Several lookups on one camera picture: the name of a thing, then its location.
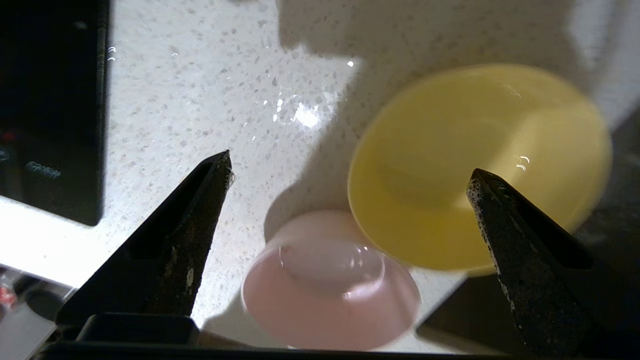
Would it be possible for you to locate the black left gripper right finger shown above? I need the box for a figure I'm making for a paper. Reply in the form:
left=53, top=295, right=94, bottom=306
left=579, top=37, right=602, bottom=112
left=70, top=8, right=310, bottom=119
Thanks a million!
left=465, top=168, right=640, bottom=359

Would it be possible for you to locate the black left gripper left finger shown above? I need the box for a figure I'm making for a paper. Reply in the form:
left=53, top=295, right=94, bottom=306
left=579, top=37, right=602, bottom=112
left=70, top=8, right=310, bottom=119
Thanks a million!
left=55, top=150, right=235, bottom=347

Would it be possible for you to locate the stainless steel sink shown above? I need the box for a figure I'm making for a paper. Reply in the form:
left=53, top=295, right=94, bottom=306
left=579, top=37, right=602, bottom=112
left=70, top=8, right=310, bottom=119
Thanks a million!
left=416, top=107, right=640, bottom=359

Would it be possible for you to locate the pink plastic bowl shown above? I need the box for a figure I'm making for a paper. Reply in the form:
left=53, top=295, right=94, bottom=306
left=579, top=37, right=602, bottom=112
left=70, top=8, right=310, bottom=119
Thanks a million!
left=240, top=209, right=421, bottom=351

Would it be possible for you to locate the yellow plastic bowl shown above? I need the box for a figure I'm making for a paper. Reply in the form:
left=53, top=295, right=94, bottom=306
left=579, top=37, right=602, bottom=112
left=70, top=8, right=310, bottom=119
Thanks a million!
left=347, top=63, right=614, bottom=277

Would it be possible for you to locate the black induction cooktop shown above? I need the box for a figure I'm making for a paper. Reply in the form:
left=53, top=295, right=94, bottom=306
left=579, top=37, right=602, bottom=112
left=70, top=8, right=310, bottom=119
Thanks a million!
left=0, top=0, right=112, bottom=227

